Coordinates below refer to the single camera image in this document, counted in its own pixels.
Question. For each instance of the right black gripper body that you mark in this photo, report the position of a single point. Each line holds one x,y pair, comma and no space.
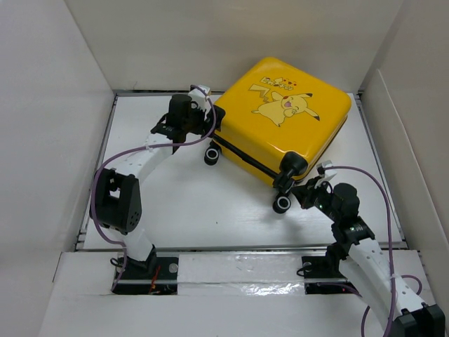
319,196

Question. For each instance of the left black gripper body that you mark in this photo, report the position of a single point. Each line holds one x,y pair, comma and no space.
197,123

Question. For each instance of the yellow hard-shell suitcase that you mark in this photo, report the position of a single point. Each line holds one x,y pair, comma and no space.
278,122

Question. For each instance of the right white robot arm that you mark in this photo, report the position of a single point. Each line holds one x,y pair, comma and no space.
357,256

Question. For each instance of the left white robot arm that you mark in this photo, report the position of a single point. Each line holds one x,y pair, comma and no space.
116,202

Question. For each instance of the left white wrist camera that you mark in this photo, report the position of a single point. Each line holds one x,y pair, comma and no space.
199,95

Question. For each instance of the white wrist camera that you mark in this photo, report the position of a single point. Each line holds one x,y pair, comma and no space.
326,172
199,95

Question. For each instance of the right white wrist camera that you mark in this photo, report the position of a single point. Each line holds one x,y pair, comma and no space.
326,172

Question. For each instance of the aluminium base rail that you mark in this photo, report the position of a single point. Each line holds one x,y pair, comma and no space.
194,274

